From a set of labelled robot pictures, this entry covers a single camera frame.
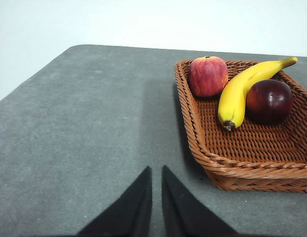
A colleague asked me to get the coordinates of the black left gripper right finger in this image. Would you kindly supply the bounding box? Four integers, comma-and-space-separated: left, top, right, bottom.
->
161, 164, 239, 237

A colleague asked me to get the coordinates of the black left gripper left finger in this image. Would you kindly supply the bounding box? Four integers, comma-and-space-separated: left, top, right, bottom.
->
76, 166, 153, 237

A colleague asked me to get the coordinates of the brown wicker basket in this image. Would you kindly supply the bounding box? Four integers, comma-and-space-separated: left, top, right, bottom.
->
174, 59, 307, 194

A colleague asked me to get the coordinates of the yellow banana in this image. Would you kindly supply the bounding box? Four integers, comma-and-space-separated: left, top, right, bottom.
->
218, 56, 299, 131

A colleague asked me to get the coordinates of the red apple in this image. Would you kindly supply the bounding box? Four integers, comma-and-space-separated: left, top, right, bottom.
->
188, 56, 229, 98

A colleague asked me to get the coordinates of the dark purple plum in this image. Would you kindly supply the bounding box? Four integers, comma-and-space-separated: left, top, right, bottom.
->
246, 79, 294, 123

